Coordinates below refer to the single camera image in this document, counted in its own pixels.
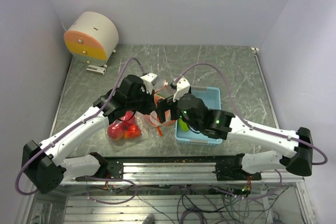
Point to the watermelon slice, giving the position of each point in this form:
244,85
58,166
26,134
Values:
157,97

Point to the red apple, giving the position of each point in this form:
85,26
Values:
115,131
133,131
128,119

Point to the clear zip bag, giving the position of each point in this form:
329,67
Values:
122,140
161,116

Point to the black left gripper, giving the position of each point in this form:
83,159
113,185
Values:
150,105

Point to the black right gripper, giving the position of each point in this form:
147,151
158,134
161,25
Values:
165,105

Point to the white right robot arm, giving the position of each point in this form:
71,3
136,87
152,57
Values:
289,150

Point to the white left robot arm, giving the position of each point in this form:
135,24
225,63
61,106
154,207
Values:
43,163

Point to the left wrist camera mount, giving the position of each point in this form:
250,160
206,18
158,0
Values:
150,80

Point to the clear zip top bag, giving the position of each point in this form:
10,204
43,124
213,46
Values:
161,116

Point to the blue plastic basket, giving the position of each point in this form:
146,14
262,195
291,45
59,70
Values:
212,99

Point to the white corner clip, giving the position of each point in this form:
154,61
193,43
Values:
255,50

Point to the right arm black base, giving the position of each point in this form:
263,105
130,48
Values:
229,168

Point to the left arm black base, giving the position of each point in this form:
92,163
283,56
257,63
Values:
109,167

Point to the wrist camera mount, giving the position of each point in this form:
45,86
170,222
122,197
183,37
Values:
150,80
181,88

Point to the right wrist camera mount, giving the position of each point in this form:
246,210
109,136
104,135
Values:
181,88

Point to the green fruit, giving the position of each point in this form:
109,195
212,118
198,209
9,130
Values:
183,126

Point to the small white bracket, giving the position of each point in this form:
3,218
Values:
96,70

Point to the aluminium rail frame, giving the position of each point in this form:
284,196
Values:
148,173

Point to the round beige drawer box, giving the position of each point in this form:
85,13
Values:
92,38

